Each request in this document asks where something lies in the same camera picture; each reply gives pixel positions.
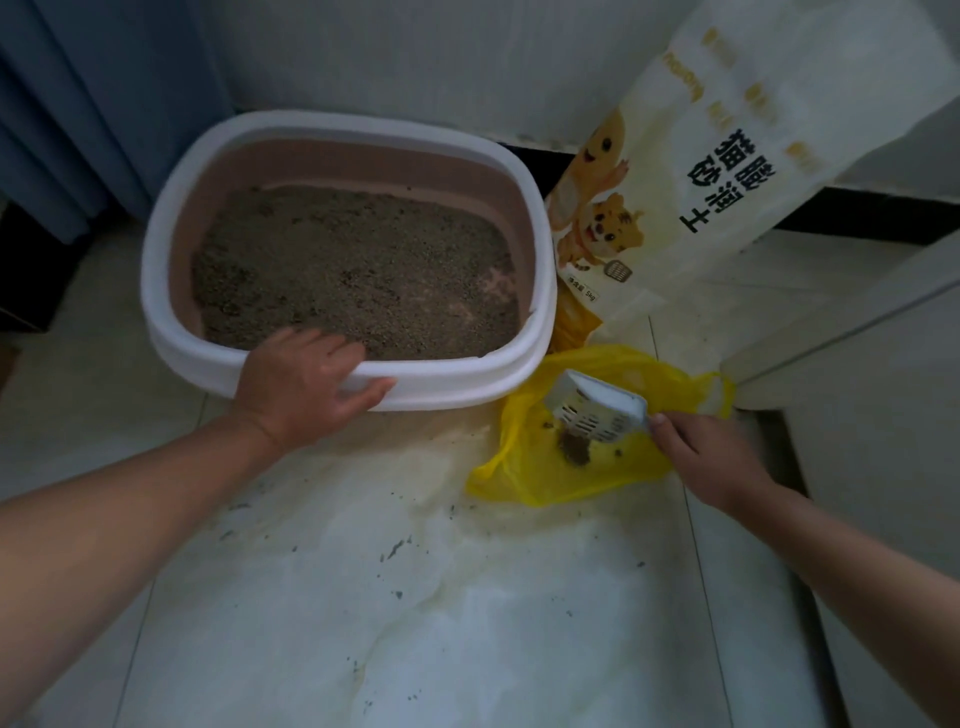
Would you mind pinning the person's left hand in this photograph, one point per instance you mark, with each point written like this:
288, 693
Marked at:
296, 390

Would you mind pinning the person's right hand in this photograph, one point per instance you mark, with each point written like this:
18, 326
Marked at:
709, 457

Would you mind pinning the person's left thumb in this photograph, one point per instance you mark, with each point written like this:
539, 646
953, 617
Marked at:
367, 394

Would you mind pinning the person's right thumb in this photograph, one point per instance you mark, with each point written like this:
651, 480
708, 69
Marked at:
664, 433

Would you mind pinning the white litter scoop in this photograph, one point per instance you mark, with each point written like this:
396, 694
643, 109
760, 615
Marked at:
596, 409

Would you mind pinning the white and pink litter box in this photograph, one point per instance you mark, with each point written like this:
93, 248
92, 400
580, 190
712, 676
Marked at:
345, 255

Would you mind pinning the person's left forearm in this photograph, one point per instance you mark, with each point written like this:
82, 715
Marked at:
112, 540

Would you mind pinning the person's right forearm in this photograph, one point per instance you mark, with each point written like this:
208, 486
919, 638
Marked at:
862, 577

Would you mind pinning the clump of dirty litter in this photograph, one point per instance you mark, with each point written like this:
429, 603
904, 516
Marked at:
576, 448

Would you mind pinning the yellow plastic bag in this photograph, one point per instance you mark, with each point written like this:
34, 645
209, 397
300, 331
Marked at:
570, 442

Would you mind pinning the grey cat litter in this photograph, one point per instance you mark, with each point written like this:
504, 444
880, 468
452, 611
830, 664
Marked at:
352, 274

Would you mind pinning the white door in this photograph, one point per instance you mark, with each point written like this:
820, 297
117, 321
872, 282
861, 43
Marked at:
862, 465

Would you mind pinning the white cat litter bag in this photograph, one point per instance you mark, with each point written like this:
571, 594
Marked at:
720, 157

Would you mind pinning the blue curtain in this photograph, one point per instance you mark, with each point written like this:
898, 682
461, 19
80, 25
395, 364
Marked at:
90, 105

